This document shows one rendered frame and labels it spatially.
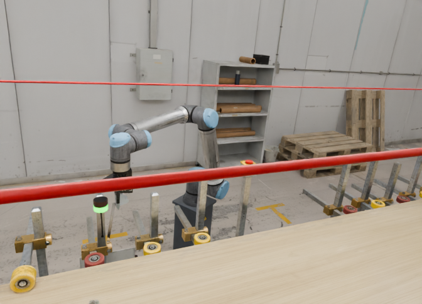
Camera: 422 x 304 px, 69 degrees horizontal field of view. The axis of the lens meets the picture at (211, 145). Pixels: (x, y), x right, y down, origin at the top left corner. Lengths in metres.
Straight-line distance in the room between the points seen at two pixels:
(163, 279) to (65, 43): 3.09
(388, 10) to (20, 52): 5.61
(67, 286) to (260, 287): 0.75
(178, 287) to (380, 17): 5.76
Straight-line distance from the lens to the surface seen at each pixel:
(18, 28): 3.96
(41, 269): 1.65
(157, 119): 1.79
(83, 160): 4.26
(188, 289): 1.34
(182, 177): 0.20
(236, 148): 4.89
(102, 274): 1.42
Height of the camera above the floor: 1.83
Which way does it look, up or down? 19 degrees down
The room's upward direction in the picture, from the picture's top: 5 degrees clockwise
